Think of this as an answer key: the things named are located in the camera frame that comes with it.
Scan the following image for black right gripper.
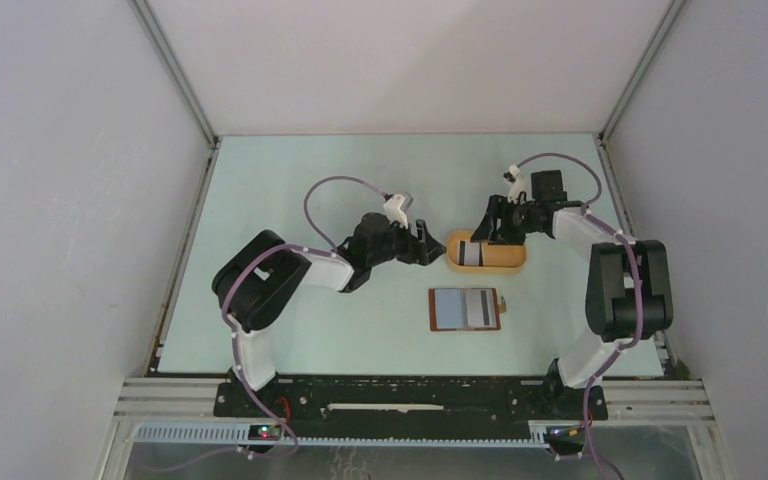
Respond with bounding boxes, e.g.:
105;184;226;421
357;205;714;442
470;194;538;246

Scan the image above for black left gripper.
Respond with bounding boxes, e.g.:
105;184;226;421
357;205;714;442
368;215;446;268

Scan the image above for silver VIP card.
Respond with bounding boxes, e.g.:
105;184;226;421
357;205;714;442
456;241;484;267

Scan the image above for brown leather card holder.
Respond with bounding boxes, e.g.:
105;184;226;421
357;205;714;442
428;288;507;332

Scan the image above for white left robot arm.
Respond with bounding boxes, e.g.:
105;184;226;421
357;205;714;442
211;213;447;417

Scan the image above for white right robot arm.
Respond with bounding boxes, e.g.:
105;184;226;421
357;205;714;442
471;166;673;418

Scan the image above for orange plastic tray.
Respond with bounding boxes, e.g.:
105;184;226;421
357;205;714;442
446;230;528;275

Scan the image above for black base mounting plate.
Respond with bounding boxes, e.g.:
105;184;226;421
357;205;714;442
213;374;608;439

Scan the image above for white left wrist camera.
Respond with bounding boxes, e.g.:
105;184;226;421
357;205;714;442
383;193;413;229

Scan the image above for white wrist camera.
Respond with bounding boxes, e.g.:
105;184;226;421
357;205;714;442
503;165;528;204
383;193;413;229

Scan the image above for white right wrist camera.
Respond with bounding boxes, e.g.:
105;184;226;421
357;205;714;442
503;165;528;204

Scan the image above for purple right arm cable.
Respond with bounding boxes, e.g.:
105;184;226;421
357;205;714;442
509;152;645;480

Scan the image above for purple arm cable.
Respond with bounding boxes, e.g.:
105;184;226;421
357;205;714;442
138;174;399;475
509;152;645;480

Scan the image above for white cable duct strip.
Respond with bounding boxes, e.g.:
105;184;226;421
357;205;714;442
133;421;548;448

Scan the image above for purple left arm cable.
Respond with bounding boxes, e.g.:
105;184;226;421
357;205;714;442
138;174;399;475

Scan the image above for aluminium frame rail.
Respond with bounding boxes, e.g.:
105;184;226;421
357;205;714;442
112;377;717;429

